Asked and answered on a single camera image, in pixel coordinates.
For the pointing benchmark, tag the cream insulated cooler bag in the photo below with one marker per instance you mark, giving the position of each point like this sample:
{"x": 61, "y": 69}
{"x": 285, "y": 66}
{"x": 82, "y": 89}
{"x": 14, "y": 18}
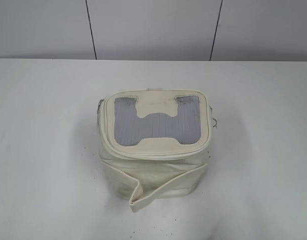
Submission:
{"x": 154, "y": 143}

